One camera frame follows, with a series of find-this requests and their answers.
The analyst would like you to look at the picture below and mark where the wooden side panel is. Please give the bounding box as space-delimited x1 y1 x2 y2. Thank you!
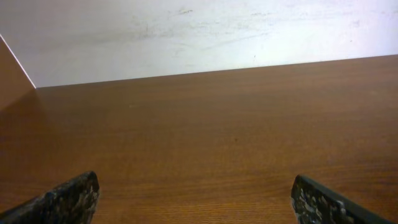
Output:
1 36 36 110

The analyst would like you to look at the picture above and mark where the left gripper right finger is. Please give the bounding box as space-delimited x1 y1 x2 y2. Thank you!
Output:
290 175 392 224

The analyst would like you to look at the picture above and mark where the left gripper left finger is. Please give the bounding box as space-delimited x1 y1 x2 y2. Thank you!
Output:
1 171 100 224

